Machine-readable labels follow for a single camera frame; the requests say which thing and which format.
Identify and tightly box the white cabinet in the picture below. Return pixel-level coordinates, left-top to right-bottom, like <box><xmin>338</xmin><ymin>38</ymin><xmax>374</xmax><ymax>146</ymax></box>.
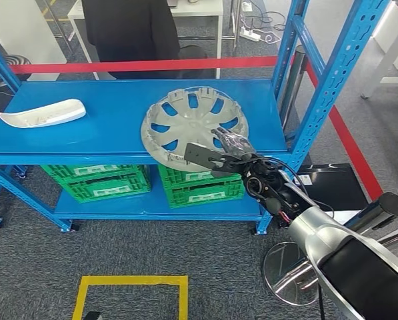
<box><xmin>0</xmin><ymin>0</ymin><xmax>68</xmax><ymax>82</ymax></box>

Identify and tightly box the black round stool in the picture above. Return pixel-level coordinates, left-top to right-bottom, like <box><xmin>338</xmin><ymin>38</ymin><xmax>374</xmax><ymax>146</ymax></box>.
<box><xmin>0</xmin><ymin>54</ymin><xmax>32</xmax><ymax>93</ymax></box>

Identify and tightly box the white floor cable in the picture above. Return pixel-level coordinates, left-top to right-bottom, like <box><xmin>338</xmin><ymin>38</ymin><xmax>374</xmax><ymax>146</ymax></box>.
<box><xmin>259</xmin><ymin>29</ymin><xmax>282</xmax><ymax>45</ymax></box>

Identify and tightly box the white table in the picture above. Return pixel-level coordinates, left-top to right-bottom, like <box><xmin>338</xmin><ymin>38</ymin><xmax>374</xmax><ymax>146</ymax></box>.
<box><xmin>360</xmin><ymin>13</ymin><xmax>398</xmax><ymax>100</ymax></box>

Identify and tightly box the black cardboard box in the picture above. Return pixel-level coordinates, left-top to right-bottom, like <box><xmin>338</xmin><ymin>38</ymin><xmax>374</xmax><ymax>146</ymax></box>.
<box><xmin>275</xmin><ymin>163</ymin><xmax>369</xmax><ymax>231</ymax></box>

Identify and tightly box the white curved plastic part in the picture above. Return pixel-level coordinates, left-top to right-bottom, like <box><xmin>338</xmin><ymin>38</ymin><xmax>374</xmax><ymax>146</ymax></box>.
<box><xmin>0</xmin><ymin>99</ymin><xmax>87</xmax><ymax>129</ymax></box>

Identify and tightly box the white desk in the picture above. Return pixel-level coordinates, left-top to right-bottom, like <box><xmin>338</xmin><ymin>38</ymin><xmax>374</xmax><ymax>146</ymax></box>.
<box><xmin>67</xmin><ymin>0</ymin><xmax>223</xmax><ymax>81</ymax></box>

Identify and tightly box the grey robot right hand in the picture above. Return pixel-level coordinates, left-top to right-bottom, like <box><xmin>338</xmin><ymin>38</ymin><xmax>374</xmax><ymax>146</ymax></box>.
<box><xmin>211</xmin><ymin>127</ymin><xmax>254</xmax><ymax>179</ymax></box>

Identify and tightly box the black floor cable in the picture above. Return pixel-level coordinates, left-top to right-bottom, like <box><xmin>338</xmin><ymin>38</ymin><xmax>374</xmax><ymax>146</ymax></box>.
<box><xmin>243</xmin><ymin>9</ymin><xmax>288</xmax><ymax>33</ymax></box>

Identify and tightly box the grey stanchion post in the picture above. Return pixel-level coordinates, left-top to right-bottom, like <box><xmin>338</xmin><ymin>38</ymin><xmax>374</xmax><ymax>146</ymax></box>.
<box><xmin>278</xmin><ymin>44</ymin><xmax>308</xmax><ymax>131</ymax></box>

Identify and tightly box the yellow floor tape square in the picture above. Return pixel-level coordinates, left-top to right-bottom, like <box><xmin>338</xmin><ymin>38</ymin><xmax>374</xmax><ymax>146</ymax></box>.
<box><xmin>72</xmin><ymin>275</ymin><xmax>189</xmax><ymax>320</ymax></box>

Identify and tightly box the grey plastic wheel hubcap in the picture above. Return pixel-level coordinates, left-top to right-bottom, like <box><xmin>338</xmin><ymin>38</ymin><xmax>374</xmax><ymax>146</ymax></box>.
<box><xmin>140</xmin><ymin>86</ymin><xmax>249</xmax><ymax>173</ymax></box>

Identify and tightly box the chrome table leg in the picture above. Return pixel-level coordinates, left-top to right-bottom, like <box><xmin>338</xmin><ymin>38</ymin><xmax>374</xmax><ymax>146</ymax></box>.
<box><xmin>232</xmin><ymin>0</ymin><xmax>242</xmax><ymax>56</ymax></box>

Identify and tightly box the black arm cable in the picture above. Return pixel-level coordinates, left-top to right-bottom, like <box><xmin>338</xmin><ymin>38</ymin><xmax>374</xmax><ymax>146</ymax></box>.
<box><xmin>317</xmin><ymin>282</ymin><xmax>326</xmax><ymax>320</ymax></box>

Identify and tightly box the red barrier belt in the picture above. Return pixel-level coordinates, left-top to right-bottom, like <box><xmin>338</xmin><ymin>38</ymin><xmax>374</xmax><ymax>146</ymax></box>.
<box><xmin>0</xmin><ymin>56</ymin><xmax>279</xmax><ymax>76</ymax></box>
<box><xmin>305</xmin><ymin>61</ymin><xmax>384</xmax><ymax>202</ymax></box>

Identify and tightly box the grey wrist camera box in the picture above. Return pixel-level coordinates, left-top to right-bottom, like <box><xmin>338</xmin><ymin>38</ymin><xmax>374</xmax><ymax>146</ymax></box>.
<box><xmin>183</xmin><ymin>142</ymin><xmax>242</xmax><ymax>172</ymax></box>

